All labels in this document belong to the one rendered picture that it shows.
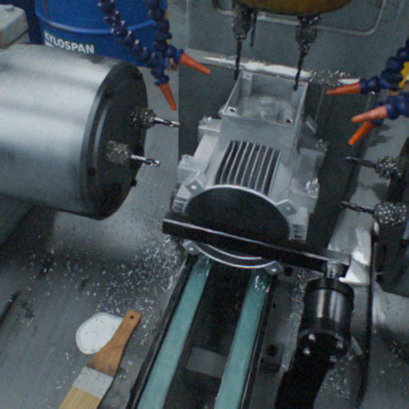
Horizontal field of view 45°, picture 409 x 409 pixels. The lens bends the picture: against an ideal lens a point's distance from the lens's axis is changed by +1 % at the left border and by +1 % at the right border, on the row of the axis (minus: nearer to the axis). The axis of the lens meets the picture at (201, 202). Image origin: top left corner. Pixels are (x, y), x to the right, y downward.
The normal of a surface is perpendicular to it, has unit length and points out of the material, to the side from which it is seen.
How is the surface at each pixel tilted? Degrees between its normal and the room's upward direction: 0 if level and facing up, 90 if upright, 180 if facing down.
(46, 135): 54
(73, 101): 32
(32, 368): 0
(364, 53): 90
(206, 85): 90
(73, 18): 90
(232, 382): 0
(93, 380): 0
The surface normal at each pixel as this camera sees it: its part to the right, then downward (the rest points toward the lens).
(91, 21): -0.03, 0.69
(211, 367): 0.04, -0.72
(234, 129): -0.28, 0.66
